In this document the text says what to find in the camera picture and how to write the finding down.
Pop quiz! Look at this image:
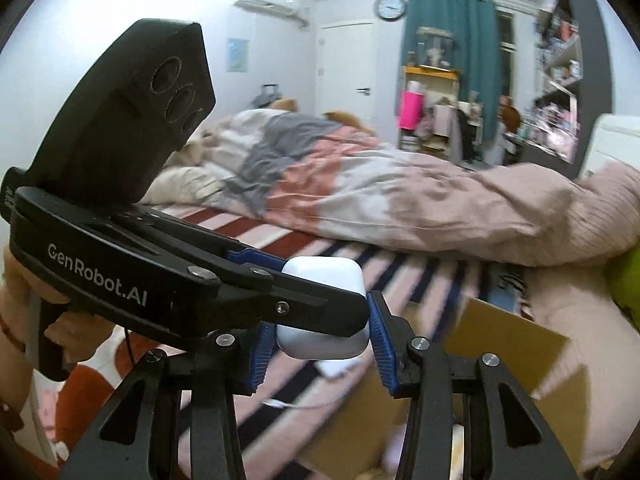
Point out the cream fluffy blanket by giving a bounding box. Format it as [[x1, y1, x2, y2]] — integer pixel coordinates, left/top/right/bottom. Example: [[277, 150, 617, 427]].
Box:
[[142, 135, 226, 206]]

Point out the green plush toy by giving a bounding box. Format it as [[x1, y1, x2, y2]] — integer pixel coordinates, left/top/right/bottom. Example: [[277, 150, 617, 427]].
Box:
[[602, 247, 640, 333]]

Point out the person's left forearm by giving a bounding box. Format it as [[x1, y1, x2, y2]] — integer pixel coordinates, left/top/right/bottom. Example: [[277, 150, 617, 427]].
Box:
[[0, 322, 36, 431]]

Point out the brown cardboard box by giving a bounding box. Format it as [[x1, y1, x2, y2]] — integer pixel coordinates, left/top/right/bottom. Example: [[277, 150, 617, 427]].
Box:
[[295, 297, 591, 480]]

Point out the yellow storage shelf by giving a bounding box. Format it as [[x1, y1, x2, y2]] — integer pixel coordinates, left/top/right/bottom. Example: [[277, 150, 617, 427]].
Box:
[[397, 65, 461, 153]]

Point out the white door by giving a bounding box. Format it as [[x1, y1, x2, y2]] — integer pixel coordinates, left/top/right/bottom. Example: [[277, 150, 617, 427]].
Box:
[[316, 21, 376, 121]]

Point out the white air conditioner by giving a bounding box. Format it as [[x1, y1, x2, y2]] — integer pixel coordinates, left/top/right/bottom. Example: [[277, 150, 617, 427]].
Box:
[[232, 0, 308, 26]]

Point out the white earbuds case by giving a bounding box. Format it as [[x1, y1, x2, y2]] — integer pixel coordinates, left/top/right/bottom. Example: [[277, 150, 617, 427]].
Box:
[[275, 256, 371, 361]]

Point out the person's left hand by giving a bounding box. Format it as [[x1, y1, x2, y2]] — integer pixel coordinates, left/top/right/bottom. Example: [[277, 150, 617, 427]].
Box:
[[0, 245, 118, 356]]

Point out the clear display case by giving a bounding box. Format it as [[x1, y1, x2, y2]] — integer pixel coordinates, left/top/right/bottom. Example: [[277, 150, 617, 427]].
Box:
[[415, 26, 455, 68]]

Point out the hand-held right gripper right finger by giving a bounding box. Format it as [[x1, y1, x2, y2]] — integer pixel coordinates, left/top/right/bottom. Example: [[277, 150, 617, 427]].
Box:
[[365, 290, 576, 480]]

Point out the pink ribbed pillow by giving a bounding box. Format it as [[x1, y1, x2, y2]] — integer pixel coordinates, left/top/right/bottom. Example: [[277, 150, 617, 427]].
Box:
[[520, 262, 640, 473]]

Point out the window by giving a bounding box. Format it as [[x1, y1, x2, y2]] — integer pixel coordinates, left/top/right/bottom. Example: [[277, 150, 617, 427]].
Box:
[[496, 10, 516, 96]]

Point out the white charger adapter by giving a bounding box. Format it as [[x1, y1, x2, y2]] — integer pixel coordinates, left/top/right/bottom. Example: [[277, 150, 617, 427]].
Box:
[[317, 359, 363, 380]]

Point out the brown round object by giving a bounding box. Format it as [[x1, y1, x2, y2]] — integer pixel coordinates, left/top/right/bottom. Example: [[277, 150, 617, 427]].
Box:
[[500, 97, 523, 138]]

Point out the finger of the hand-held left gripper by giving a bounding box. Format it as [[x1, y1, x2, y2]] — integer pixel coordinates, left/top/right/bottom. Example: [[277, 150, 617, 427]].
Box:
[[220, 240, 288, 277], [187, 260, 372, 339]]

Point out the pink bottle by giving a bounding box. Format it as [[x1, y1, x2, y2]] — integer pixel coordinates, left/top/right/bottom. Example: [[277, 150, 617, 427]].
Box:
[[398, 89, 425, 131]]

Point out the striped bed sheet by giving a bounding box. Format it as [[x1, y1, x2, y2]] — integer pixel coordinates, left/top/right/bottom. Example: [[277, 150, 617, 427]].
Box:
[[30, 202, 531, 480]]

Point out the colour block duvet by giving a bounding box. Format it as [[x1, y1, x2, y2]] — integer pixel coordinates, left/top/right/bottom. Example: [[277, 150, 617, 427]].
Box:
[[145, 110, 640, 268]]

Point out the white headboard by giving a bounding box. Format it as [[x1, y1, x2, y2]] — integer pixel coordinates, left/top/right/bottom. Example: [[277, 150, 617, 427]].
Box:
[[577, 112, 640, 181]]

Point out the teal curtain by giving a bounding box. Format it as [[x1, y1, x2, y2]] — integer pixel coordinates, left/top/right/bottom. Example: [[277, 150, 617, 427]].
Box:
[[402, 0, 503, 146]]

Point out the blue wall poster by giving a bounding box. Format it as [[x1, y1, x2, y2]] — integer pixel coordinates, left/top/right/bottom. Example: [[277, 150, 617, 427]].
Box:
[[227, 37, 251, 73]]

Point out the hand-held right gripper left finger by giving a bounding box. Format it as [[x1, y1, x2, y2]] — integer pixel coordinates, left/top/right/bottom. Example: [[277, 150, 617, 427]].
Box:
[[60, 320, 278, 480]]

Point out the round wall clock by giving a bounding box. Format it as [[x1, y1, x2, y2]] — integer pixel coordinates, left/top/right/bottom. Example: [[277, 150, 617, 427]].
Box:
[[376, 0, 407, 22]]

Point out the dark desk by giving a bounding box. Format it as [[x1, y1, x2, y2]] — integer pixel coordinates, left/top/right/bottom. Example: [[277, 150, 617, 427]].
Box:
[[505, 135, 581, 176]]

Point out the grey suitcase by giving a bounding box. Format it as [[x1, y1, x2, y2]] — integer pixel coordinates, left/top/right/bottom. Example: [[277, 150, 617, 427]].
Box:
[[252, 84, 281, 108]]

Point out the dark tall bookshelf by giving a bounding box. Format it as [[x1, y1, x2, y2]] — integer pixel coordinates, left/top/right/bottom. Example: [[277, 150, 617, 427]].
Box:
[[530, 0, 615, 178]]

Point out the dark jacket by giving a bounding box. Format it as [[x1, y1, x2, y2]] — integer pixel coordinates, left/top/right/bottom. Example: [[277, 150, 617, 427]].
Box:
[[450, 107, 483, 163]]

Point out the orange white printed cloth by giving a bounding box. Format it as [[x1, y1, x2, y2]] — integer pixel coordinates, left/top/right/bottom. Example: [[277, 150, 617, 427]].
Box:
[[30, 330, 151, 466]]

